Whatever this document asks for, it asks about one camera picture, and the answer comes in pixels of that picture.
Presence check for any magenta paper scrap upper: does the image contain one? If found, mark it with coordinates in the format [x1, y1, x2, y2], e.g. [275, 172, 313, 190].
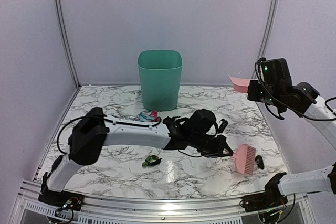
[149, 111, 161, 122]

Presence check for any pink plastic dustpan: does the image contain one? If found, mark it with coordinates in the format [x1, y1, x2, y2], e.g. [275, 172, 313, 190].
[229, 76, 250, 93]

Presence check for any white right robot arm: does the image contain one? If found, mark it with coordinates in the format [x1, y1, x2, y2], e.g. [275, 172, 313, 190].
[248, 58, 335, 207]

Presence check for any black paper scrap upper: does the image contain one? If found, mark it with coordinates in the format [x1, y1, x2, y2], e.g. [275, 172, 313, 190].
[162, 116, 180, 127]

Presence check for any aluminium front rail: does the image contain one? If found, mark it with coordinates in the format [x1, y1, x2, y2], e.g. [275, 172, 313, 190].
[9, 181, 315, 223]

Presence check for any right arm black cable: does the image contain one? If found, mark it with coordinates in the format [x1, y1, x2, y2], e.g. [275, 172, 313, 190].
[254, 57, 336, 121]

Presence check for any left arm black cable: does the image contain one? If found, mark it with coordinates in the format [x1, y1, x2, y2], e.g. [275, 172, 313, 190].
[51, 118, 163, 172]

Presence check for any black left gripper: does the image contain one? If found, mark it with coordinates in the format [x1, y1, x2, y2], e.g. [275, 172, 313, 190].
[191, 133, 233, 158]

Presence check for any left aluminium corner post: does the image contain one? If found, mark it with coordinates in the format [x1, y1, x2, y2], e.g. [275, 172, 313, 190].
[54, 0, 81, 89]

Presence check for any black paper scrap right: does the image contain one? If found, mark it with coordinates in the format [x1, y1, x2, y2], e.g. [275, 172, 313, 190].
[255, 155, 265, 170]

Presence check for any green black paper scrap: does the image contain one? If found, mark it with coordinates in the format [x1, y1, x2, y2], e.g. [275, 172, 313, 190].
[142, 155, 162, 167]

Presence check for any pink hand brush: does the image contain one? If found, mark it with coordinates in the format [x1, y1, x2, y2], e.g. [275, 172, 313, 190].
[233, 144, 256, 175]

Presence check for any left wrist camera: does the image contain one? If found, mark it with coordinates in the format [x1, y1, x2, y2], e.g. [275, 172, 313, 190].
[217, 119, 228, 134]

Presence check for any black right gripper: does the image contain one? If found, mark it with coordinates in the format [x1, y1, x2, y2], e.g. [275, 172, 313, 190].
[248, 80, 282, 108]

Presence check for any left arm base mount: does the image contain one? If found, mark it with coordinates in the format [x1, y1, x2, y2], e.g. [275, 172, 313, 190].
[38, 172, 84, 211]

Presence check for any aluminium corner post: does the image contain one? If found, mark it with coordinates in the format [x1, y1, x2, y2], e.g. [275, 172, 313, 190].
[248, 0, 282, 87]
[54, 0, 81, 89]

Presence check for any right aluminium corner post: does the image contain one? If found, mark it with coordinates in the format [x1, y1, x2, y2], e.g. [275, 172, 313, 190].
[248, 0, 282, 87]

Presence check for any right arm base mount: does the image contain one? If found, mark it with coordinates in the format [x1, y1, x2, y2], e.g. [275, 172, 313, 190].
[239, 172, 288, 212]

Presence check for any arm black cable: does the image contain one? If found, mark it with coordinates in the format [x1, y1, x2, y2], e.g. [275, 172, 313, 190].
[254, 57, 336, 121]
[51, 118, 163, 172]

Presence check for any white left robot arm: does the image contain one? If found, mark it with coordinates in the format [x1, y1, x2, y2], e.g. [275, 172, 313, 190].
[40, 107, 233, 206]

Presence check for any teal plastic waste bin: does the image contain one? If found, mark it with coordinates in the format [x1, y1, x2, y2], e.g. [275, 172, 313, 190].
[138, 50, 183, 111]

